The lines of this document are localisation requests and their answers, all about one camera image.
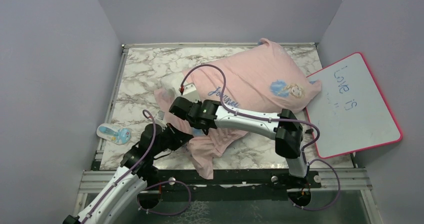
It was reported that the Elsa print pink-lined pillowcase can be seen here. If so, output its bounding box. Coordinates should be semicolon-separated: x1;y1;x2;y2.
154;38;322;180

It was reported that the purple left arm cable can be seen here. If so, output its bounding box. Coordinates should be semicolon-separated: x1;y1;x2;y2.
80;109;192;224

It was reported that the pink framed whiteboard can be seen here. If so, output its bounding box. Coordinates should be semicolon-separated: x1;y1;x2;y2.
305;52;403;159

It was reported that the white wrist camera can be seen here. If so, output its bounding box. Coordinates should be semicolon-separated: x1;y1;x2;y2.
181;82;201;103
154;110;167;129

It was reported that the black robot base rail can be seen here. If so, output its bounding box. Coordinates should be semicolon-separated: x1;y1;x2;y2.
136;168;322;209

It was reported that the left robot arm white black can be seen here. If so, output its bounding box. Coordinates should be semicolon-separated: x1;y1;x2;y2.
63;123;193;224

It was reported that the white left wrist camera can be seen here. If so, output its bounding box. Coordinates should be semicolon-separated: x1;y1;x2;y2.
154;110;167;129

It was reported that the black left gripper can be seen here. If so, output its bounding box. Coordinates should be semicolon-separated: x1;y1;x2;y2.
152;123;194;157

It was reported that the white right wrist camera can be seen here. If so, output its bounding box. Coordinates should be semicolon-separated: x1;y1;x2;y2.
181;82;201;103

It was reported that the aluminium table frame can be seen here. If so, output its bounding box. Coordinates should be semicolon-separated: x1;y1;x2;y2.
69;42;373;224

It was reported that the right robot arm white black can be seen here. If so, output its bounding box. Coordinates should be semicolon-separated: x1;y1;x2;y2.
169;96;309;188

